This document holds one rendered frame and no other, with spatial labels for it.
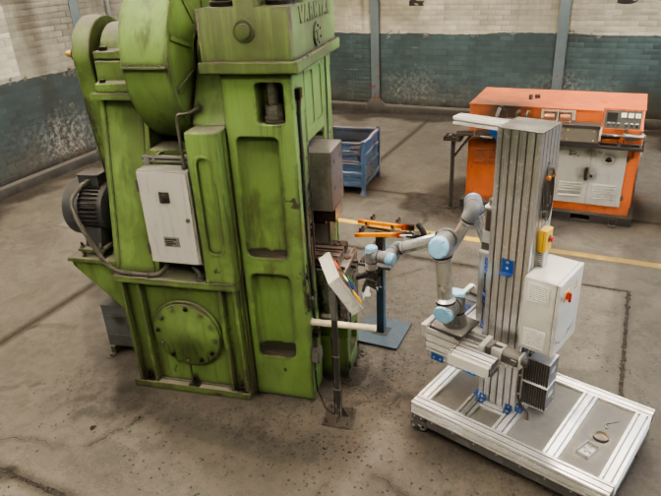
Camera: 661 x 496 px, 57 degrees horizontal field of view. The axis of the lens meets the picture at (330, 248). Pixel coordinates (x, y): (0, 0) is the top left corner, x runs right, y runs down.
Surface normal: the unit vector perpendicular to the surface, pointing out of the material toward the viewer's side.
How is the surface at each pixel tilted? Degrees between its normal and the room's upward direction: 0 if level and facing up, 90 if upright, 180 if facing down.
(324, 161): 90
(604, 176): 90
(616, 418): 0
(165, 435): 0
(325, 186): 90
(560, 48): 90
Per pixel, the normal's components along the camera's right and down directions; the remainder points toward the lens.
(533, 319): -0.65, 0.36
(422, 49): -0.42, 0.48
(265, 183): -0.25, 0.42
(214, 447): -0.05, -0.90
